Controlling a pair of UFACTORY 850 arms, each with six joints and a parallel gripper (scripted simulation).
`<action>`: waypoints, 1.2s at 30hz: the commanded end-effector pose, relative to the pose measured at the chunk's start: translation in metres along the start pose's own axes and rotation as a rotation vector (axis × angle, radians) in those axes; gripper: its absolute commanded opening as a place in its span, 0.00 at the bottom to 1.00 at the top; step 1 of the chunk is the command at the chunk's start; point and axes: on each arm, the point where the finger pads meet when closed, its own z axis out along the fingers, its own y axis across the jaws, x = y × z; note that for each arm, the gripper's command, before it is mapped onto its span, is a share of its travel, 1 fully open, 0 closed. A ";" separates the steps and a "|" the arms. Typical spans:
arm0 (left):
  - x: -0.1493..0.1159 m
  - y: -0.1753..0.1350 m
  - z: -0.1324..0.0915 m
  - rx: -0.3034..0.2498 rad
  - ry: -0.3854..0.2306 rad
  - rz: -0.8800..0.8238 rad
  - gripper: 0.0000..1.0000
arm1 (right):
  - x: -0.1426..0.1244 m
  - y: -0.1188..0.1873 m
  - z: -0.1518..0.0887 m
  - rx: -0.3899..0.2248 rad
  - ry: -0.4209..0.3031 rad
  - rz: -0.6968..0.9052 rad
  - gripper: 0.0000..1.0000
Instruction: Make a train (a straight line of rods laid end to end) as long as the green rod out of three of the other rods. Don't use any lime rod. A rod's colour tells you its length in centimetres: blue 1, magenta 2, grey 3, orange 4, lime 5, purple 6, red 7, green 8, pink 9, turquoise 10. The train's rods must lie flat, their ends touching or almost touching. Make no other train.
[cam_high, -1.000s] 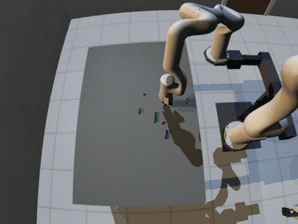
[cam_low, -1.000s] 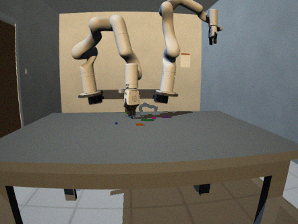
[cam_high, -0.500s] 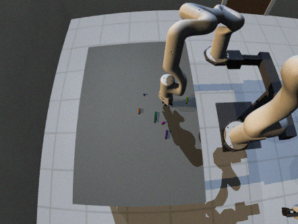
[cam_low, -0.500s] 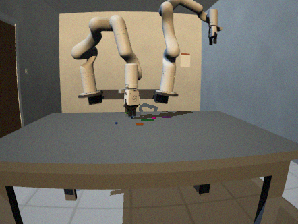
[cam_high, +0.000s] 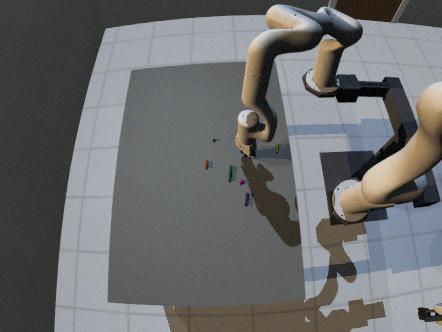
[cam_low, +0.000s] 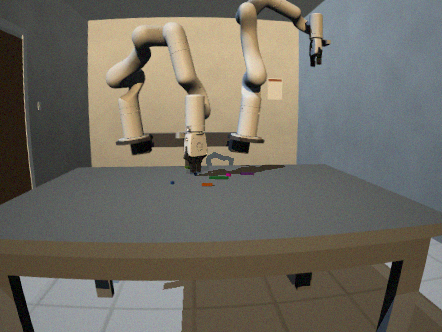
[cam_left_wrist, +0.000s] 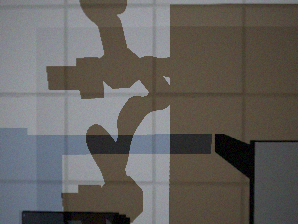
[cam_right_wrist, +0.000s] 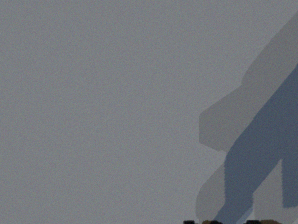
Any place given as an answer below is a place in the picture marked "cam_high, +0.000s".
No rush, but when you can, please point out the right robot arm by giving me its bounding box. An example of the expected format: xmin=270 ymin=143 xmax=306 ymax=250
xmin=238 ymin=4 xmax=363 ymax=145

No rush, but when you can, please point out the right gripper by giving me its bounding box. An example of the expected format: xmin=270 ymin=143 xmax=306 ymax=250
xmin=235 ymin=134 xmax=257 ymax=158

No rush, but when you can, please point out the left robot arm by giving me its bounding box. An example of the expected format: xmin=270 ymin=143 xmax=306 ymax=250
xmin=332 ymin=81 xmax=442 ymax=222

